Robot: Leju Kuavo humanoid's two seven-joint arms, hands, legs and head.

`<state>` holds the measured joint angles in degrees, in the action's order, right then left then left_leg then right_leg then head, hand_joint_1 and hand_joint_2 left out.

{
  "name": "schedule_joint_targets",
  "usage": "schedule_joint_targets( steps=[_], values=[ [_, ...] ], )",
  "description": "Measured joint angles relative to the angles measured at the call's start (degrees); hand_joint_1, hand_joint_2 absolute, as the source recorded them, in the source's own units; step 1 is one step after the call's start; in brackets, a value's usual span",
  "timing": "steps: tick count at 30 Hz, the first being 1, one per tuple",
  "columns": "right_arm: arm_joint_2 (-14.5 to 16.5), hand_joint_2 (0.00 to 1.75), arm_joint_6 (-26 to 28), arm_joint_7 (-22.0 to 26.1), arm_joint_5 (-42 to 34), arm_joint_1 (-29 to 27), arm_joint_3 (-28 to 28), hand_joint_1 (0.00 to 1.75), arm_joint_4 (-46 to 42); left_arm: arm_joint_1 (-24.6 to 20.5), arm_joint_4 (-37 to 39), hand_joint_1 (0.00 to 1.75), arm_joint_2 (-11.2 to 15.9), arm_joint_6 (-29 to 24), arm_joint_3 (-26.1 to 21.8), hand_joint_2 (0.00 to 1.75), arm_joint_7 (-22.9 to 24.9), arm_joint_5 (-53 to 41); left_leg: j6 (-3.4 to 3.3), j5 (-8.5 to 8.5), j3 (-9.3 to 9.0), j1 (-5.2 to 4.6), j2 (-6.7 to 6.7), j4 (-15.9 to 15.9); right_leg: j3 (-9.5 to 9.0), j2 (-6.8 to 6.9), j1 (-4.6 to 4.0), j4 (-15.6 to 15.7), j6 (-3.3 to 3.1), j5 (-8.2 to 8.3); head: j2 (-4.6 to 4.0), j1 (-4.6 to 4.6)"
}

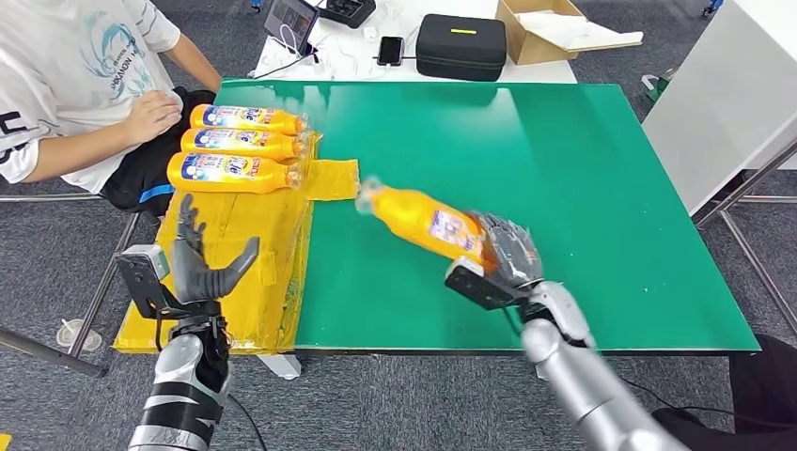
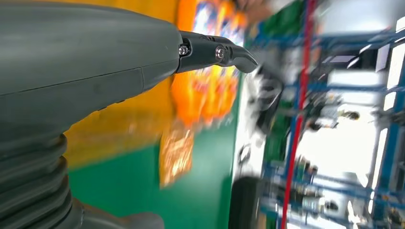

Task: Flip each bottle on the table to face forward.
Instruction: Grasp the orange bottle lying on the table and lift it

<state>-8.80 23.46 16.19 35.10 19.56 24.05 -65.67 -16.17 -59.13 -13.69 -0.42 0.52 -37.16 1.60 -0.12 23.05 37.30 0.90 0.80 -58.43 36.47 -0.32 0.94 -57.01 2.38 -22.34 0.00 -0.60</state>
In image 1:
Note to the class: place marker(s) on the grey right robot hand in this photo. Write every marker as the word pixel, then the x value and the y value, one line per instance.
pixel 514 255

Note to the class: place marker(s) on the person's right hand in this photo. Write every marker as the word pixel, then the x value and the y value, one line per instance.
pixel 152 118

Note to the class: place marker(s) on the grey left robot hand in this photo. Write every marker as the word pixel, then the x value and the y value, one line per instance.
pixel 196 280

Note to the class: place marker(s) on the orange detergent bottle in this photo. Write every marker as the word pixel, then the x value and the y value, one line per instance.
pixel 283 121
pixel 274 177
pixel 411 218
pixel 280 146

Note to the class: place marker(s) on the person's left forearm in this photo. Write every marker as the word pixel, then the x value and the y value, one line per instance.
pixel 193 62

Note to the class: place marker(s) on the person's right forearm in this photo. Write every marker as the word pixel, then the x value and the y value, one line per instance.
pixel 81 152

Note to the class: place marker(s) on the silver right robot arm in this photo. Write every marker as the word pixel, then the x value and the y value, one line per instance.
pixel 579 380

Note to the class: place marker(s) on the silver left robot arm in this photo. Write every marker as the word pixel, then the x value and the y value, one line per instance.
pixel 180 380

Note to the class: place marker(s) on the yellow taped cardboard mat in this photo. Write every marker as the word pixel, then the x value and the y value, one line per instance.
pixel 249 224

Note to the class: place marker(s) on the person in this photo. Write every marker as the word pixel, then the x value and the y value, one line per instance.
pixel 56 68
pixel 766 398

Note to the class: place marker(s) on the white table foot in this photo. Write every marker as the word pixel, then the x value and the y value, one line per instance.
pixel 283 367

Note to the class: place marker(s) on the clear plastic cup lid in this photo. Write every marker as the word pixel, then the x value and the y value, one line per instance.
pixel 79 336

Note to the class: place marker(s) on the blue caster wheel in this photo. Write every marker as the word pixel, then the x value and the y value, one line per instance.
pixel 254 5
pixel 711 6

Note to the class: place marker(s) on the white power strip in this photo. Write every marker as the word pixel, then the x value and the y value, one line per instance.
pixel 309 68

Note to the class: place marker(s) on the black tablet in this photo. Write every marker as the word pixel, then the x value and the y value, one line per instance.
pixel 289 20

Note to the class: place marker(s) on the brown cardboard box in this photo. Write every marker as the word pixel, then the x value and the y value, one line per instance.
pixel 530 49

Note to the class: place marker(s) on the black carrying case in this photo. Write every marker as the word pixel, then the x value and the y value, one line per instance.
pixel 461 48

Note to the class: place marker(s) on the green and white item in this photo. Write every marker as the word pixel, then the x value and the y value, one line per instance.
pixel 655 87

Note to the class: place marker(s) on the black controller device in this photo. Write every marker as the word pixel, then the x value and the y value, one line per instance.
pixel 347 10

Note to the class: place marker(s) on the white foam sheet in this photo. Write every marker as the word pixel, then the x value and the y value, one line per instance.
pixel 580 33

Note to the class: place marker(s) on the black smartphone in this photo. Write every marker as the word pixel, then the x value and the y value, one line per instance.
pixel 390 50

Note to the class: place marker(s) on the white table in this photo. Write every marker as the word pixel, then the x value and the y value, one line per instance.
pixel 437 6

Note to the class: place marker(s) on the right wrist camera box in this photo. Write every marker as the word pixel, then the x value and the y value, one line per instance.
pixel 479 289

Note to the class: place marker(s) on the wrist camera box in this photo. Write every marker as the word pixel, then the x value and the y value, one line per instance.
pixel 140 274
pixel 479 289

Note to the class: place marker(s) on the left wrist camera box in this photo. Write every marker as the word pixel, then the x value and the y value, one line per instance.
pixel 140 274

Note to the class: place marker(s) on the metal table frame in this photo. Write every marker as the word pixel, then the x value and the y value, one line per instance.
pixel 748 183

